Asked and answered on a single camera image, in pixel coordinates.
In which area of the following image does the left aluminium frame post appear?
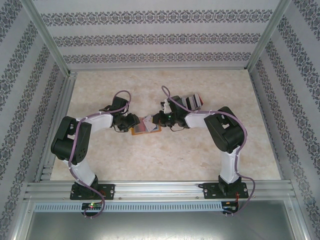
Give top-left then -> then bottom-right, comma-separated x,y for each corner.
21,0 -> 78,77

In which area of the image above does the pale patterned credit card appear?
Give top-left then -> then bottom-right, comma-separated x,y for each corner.
143,115 -> 157,132

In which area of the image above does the red credit card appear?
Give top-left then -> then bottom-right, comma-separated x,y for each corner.
134,119 -> 149,133

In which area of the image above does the aluminium frame post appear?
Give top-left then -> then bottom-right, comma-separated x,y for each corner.
21,0 -> 78,77
246,0 -> 302,73

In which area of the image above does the left aluminium side rail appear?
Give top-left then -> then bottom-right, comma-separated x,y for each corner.
34,71 -> 78,182

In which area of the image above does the grey metal sheet panel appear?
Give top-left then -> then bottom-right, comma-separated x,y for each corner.
14,198 -> 311,240

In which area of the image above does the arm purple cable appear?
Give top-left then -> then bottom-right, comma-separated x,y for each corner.
161,85 -> 258,218
68,89 -> 133,220

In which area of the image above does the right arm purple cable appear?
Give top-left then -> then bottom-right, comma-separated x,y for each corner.
161,85 -> 258,218

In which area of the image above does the grey slotted cable duct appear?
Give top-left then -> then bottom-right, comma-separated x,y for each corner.
33,201 -> 223,211

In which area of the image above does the aluminium mounting rail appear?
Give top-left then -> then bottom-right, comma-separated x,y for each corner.
23,181 -> 298,201

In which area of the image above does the right aluminium side rail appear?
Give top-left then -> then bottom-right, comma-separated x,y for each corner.
246,69 -> 301,193

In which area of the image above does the aluminium side rail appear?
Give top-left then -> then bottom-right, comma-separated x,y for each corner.
246,69 -> 301,193
34,71 -> 78,182

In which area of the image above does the right aluminium frame post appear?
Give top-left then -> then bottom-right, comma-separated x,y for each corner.
246,0 -> 302,73

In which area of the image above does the orange card holder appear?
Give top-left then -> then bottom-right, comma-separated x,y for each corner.
131,115 -> 163,137

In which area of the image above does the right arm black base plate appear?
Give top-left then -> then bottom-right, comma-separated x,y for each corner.
198,182 -> 250,200

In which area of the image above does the stack of credit cards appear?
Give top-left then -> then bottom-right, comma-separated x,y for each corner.
180,92 -> 204,111

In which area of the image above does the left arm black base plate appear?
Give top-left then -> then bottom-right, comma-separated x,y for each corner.
69,183 -> 116,201

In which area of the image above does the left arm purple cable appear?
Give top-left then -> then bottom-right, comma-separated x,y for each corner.
68,89 -> 133,220

